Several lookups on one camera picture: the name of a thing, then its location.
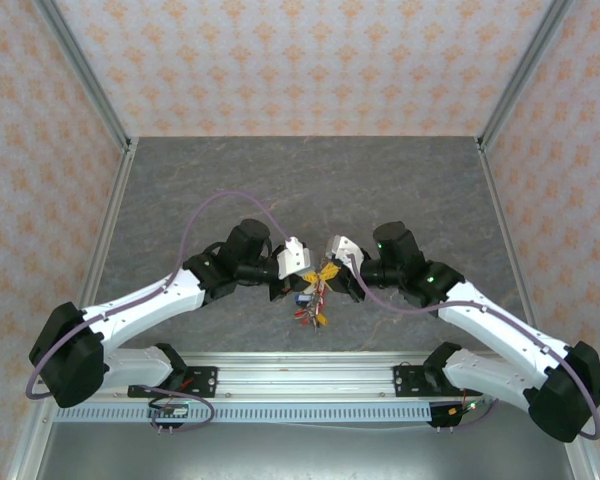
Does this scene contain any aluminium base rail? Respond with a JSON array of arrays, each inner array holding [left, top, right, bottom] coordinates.
[[32, 351, 581, 401]]

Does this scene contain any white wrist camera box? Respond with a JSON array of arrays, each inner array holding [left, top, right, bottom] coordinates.
[[324, 233, 365, 271], [277, 235, 314, 279]]

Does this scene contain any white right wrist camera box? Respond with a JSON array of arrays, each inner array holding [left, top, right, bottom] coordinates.
[[324, 233, 365, 271]]

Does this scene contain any grey metal panel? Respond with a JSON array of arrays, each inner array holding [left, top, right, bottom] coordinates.
[[34, 422, 579, 480]]

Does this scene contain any aluminium side rail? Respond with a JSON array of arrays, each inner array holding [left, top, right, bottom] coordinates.
[[476, 137, 554, 361], [57, 137, 140, 364]]

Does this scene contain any small circuit board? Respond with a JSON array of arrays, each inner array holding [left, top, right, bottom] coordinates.
[[447, 398, 487, 417], [147, 402, 190, 419]]

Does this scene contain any toothed metal keyring disc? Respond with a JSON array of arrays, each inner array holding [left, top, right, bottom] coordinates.
[[309, 253, 331, 314]]

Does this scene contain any white slotted cable duct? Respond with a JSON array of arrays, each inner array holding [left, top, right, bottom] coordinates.
[[54, 403, 434, 424]]

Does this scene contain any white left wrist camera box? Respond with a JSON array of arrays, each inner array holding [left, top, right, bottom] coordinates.
[[277, 235, 314, 279]]

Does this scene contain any aluminium corner post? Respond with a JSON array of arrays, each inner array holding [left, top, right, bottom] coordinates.
[[477, 0, 577, 151], [32, 0, 134, 151]]

